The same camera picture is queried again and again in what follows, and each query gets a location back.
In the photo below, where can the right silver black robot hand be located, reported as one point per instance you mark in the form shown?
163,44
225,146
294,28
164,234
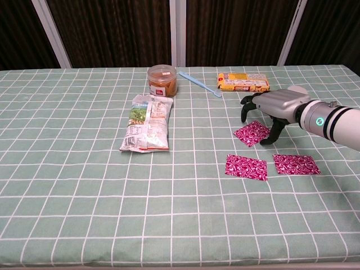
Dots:
278,105

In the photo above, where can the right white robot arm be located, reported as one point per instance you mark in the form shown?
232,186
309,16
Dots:
332,123

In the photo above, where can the small white lidded jar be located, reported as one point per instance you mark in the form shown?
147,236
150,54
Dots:
296,88

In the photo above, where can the yellow snack box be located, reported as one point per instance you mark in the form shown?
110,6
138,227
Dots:
243,83

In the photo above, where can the light blue toothbrush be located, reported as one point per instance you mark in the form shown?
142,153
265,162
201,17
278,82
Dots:
198,83

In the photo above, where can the dark brown curtain panel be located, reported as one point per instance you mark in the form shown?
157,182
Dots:
19,31
233,31
112,31
332,31

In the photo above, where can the clear plastic jar brown snacks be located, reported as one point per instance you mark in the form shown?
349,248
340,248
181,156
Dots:
163,81

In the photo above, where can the white green snack bag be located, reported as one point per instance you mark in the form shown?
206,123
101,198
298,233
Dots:
147,123

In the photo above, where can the green white checked tablecloth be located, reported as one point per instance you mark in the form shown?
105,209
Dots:
112,197

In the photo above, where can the white metal partition post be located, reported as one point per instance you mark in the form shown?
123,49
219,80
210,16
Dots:
291,33
178,33
53,36

